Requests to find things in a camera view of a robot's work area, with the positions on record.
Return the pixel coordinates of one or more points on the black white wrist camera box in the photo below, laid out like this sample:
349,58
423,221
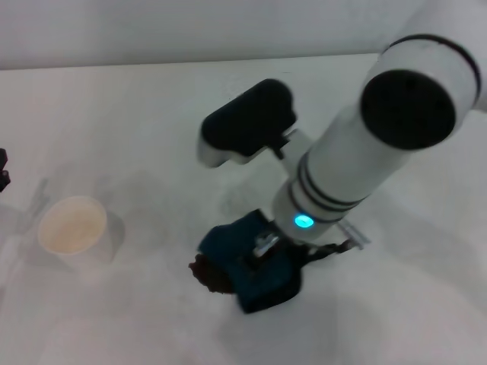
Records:
247,114

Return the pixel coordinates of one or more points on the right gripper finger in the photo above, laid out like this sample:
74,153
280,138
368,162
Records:
335,249
262,247

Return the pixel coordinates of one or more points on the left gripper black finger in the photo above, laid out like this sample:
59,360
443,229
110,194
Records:
3,171

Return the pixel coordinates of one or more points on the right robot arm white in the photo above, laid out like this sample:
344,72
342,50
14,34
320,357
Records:
342,167

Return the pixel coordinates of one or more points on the black water stain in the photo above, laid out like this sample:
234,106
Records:
209,275

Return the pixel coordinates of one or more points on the white paper cup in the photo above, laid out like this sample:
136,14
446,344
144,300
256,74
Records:
72,228

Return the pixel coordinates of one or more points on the blue rag with black edge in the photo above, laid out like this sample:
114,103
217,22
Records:
266,289

